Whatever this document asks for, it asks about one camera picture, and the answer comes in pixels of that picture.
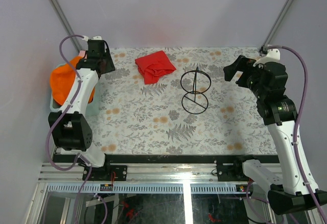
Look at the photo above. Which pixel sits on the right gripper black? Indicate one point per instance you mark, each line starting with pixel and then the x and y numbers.
pixel 239 65

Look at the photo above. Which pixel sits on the floral table mat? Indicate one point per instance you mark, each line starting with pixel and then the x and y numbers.
pixel 135 118

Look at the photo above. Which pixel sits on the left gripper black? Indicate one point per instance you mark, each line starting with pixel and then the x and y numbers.
pixel 108 68

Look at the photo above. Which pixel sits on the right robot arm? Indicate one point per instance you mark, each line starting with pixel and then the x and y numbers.
pixel 296 190

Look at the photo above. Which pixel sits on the pink bucket hat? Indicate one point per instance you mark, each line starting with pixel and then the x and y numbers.
pixel 82 54

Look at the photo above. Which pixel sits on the red folded cloth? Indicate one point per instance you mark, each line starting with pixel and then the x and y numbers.
pixel 154 66

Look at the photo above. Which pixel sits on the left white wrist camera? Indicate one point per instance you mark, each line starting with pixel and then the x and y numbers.
pixel 86 38

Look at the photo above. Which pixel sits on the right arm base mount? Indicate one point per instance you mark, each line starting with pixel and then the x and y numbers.
pixel 229 171

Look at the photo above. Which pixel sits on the aluminium rail frame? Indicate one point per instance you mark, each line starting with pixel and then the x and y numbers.
pixel 146 174

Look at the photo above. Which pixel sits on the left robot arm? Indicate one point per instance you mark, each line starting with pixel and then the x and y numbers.
pixel 68 126

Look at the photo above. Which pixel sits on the black wire hat stand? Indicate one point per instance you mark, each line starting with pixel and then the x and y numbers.
pixel 195 83

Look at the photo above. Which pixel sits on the orange bucket hat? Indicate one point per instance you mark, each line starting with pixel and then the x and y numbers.
pixel 61 81

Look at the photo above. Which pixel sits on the light green plastic bin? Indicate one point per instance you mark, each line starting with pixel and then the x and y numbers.
pixel 93 106

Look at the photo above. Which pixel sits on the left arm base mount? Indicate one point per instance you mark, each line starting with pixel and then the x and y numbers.
pixel 111 173

